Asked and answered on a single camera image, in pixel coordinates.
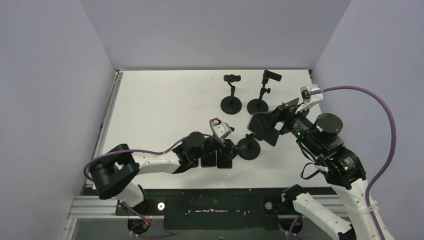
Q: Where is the grey smartphone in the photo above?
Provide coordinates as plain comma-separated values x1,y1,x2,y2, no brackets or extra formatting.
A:
247,112,278,145

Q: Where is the black smartphone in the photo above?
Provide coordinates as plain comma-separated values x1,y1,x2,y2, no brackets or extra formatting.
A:
200,156,217,168

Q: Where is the black round-base stand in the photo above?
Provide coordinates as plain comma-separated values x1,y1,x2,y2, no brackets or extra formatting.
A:
247,69,282,115
220,74,242,115
236,133,261,161

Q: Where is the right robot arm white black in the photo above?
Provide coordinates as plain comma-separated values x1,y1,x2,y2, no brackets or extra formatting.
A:
247,99,393,240

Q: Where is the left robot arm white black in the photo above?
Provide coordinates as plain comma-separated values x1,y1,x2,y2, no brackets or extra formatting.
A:
83,131,242,215

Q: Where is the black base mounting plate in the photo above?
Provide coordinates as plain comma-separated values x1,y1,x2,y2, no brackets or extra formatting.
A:
134,188,298,233

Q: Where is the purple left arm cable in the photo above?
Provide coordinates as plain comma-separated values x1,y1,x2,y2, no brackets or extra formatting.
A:
82,117,228,239

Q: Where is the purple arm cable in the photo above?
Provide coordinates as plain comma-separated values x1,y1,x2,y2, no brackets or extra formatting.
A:
82,117,228,239
286,85,397,240

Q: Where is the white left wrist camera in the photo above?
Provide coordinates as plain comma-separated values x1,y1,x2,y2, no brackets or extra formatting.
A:
211,118,235,139

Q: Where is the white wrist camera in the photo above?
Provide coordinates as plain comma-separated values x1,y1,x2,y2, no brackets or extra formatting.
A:
211,118,235,139
295,84,324,114

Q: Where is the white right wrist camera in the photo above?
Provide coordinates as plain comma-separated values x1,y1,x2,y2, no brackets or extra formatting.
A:
295,84,324,114

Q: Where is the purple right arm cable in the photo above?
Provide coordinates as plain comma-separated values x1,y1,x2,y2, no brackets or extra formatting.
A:
286,85,397,240

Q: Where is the aluminium table frame rail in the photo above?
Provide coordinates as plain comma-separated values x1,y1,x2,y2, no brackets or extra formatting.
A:
67,70,124,220

